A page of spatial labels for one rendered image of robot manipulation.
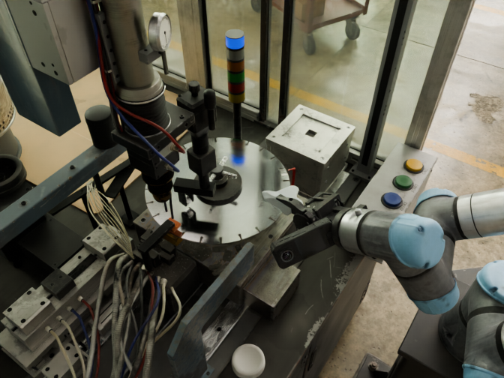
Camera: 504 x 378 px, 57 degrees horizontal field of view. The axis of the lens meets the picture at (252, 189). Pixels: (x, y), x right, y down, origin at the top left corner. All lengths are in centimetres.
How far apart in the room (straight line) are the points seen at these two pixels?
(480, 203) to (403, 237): 19
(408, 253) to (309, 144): 62
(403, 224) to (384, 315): 133
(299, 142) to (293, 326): 48
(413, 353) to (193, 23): 109
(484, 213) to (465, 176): 183
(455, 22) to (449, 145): 174
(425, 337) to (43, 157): 117
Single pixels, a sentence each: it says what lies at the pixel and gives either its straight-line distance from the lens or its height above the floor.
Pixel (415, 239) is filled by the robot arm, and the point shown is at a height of 120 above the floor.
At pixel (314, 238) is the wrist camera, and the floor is 109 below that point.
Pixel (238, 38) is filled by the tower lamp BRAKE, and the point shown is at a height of 116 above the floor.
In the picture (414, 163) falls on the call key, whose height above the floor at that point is 91.
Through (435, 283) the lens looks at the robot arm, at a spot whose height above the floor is 111.
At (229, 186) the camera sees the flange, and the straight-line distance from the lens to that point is 105.
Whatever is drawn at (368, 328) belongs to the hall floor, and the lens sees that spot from 198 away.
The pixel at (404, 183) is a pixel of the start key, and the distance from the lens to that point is 119.
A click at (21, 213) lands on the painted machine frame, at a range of 99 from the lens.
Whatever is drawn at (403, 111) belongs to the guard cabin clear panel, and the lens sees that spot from 129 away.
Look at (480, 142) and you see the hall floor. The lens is 290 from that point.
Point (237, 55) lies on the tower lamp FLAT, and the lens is 119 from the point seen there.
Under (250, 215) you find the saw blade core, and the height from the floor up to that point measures 95.
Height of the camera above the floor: 173
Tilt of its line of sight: 47 degrees down
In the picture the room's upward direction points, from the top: straight up
